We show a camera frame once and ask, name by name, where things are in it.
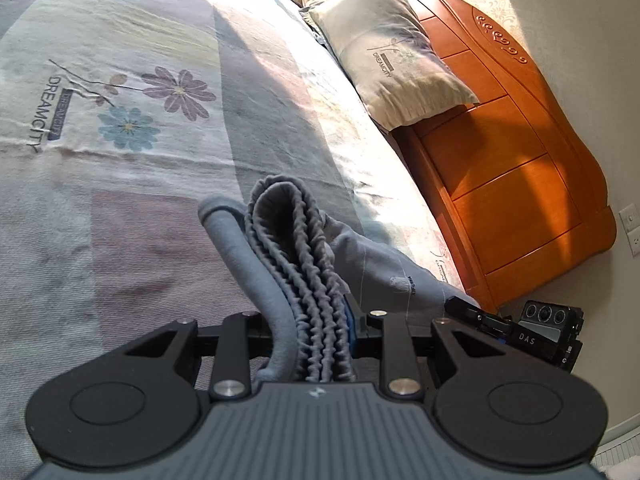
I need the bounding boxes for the cream printed pillow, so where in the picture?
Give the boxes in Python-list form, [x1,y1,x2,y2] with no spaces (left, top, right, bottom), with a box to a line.
[302,0,481,132]

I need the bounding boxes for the grey printed pants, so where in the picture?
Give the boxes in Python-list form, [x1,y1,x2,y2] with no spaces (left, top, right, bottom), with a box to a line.
[197,174,481,383]

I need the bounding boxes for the patterned bed sheet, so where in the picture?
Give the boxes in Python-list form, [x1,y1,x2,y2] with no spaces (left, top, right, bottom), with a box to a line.
[0,0,481,480]

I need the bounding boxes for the orange wooden headboard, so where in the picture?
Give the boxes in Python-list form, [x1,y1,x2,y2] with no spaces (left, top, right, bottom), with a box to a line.
[350,0,618,314]

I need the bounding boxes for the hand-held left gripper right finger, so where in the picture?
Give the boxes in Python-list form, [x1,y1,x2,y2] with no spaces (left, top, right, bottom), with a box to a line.
[342,296,503,401]

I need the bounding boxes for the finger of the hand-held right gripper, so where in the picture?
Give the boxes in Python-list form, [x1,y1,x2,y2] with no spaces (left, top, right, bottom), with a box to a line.
[444,297,517,346]

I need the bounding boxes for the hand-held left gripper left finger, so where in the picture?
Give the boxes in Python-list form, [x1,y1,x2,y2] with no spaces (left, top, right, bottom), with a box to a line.
[124,311,275,401]

